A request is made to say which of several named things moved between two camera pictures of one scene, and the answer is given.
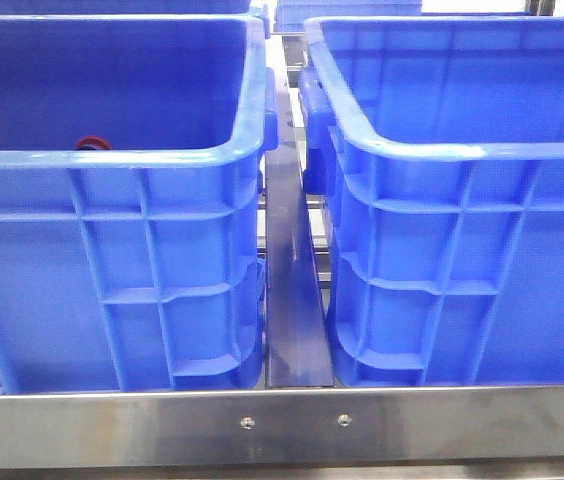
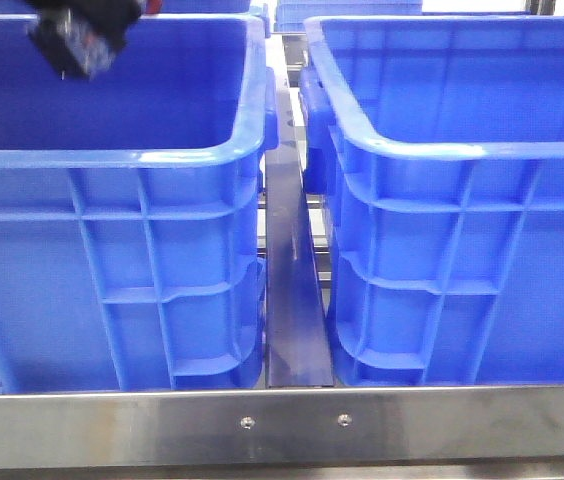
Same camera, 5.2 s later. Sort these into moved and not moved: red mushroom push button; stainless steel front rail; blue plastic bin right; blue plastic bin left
Moved: red mushroom push button
Not moved: blue plastic bin left; stainless steel front rail; blue plastic bin right
